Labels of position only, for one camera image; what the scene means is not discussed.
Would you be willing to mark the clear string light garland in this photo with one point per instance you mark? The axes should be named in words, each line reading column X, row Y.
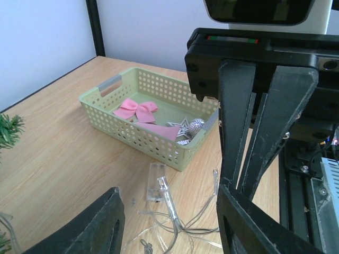
column 169, row 222

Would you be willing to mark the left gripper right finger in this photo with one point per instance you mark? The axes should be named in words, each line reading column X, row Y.
column 245, row 228

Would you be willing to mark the green perforated plastic basket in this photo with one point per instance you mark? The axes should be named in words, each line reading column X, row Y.
column 153, row 113

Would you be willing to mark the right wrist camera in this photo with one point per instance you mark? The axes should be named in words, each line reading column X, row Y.
column 290, row 16

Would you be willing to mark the white slotted cable duct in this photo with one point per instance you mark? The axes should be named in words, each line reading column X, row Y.
column 331, row 174

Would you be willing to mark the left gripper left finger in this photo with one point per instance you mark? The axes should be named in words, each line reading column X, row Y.
column 97, row 229

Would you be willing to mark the pink fabric bow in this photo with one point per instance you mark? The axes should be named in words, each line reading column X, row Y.
column 143, row 111

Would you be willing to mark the clear plastic battery box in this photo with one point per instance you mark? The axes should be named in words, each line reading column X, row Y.
column 153, row 192

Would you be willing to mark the black aluminium front rail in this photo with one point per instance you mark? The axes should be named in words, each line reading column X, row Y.
column 306, row 205

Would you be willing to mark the silver star ornament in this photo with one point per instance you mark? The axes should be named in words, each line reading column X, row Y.
column 183, row 137

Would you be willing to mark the pink fabric triangle ornament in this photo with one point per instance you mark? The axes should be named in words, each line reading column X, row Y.
column 169, row 132

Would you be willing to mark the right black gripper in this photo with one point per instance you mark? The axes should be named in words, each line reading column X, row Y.
column 289, row 92

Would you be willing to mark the small green christmas tree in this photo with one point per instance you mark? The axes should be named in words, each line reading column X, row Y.
column 11, row 130

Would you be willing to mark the silver glitter ball ornament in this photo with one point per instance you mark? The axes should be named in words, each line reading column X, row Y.
column 195, row 126

